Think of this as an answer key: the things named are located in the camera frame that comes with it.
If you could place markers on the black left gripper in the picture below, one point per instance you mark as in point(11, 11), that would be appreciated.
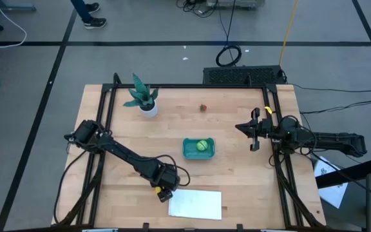
point(169, 180)

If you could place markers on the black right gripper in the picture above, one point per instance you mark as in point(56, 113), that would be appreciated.
point(255, 129)

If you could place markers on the yellow toy lemon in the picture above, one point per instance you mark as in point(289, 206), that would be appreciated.
point(157, 190)

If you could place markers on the green toy cabbage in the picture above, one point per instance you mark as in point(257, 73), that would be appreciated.
point(202, 145)

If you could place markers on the red toy strawberry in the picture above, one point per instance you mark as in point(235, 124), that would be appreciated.
point(203, 108)

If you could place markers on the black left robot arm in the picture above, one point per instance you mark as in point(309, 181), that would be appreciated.
point(124, 154)

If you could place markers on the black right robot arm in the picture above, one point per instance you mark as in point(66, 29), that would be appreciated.
point(333, 141)

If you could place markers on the teal plastic tupperware container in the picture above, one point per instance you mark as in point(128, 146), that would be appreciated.
point(192, 153)

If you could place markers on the yellow clip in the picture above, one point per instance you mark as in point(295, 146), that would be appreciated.
point(268, 110)

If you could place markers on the white folded cloth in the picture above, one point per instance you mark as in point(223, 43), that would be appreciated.
point(195, 204)

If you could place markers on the black computer case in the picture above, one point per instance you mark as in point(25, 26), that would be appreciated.
point(243, 75)

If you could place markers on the white round plant pot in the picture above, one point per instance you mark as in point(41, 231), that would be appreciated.
point(149, 112)

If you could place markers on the green snake plant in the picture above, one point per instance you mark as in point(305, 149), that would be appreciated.
point(142, 93)

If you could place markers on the white printed paper sheets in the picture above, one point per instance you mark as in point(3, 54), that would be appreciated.
point(333, 193)

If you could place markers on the black beam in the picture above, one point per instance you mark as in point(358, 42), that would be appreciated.
point(349, 174)

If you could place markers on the grey equipment box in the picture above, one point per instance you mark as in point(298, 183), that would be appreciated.
point(234, 3)

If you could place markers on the person's shoe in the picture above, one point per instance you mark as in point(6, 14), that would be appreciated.
point(95, 22)
point(92, 7)

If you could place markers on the person's leg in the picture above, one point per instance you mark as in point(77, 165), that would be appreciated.
point(80, 8)

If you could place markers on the grey chair base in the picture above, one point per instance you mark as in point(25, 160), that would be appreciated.
point(8, 7)

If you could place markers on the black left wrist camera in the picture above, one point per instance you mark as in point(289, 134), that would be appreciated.
point(166, 196)

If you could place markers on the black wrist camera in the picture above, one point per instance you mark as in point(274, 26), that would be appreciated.
point(268, 128)
point(166, 196)

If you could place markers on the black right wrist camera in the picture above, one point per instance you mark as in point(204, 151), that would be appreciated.
point(268, 128)

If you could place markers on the black metal table frame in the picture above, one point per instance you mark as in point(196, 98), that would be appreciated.
point(188, 86)

